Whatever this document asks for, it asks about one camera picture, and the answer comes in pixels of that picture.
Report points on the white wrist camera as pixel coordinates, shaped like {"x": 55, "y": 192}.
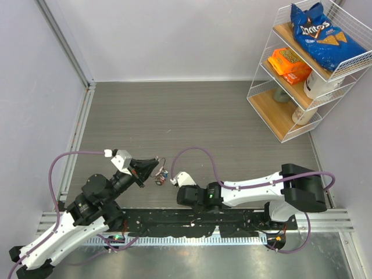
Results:
{"x": 121, "y": 159}
{"x": 182, "y": 179}

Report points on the white plastic jug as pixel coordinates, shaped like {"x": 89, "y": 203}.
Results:
{"x": 315, "y": 86}

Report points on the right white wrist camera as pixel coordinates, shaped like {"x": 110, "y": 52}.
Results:
{"x": 182, "y": 179}

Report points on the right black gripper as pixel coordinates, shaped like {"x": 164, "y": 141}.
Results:
{"x": 197, "y": 209}

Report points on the orange snack box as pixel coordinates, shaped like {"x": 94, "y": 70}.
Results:
{"x": 289, "y": 65}

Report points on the white slotted cable duct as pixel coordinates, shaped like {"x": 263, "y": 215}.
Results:
{"x": 214, "y": 239}

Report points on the white wire shelf rack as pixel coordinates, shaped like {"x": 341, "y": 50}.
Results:
{"x": 278, "y": 116}

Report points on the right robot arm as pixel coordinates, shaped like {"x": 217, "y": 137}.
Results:
{"x": 287, "y": 192}

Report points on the large metal keyring with keys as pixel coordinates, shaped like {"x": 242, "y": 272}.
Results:
{"x": 160, "y": 176}

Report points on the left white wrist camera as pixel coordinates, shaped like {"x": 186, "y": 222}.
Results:
{"x": 121, "y": 159}

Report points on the cream bottle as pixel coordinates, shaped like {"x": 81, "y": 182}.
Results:
{"x": 301, "y": 117}

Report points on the grey cup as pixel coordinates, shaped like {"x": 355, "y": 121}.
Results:
{"x": 281, "y": 95}

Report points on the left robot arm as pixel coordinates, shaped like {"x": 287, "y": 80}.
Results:
{"x": 92, "y": 212}

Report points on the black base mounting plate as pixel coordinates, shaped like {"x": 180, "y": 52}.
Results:
{"x": 179, "y": 223}

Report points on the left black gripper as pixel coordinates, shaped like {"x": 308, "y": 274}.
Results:
{"x": 141, "y": 169}

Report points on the blue Doritos chip bag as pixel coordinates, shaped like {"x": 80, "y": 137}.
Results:
{"x": 327, "y": 44}

